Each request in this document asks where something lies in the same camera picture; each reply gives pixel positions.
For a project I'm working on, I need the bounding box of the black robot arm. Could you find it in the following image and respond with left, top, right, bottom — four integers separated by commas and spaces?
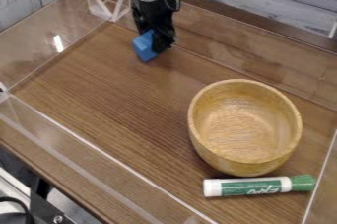
131, 0, 181, 53

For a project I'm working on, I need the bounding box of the black metal table frame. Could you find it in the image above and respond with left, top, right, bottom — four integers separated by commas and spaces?
29, 178, 75, 224

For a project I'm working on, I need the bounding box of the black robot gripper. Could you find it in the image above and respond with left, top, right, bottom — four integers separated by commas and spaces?
131, 0, 175, 53

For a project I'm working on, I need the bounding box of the black cable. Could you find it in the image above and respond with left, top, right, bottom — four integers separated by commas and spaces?
0, 195, 37, 224

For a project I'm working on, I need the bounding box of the brown wooden bowl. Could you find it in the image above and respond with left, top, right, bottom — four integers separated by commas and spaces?
186, 79, 302, 177

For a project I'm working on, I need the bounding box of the clear acrylic tray wall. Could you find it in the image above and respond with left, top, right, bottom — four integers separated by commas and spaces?
0, 0, 337, 224

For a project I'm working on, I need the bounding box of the blue rectangular block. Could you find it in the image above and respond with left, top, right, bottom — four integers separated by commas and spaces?
131, 30, 158, 62

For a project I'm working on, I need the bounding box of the green white dry-erase marker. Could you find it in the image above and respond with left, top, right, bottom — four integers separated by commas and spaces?
202, 175, 315, 197

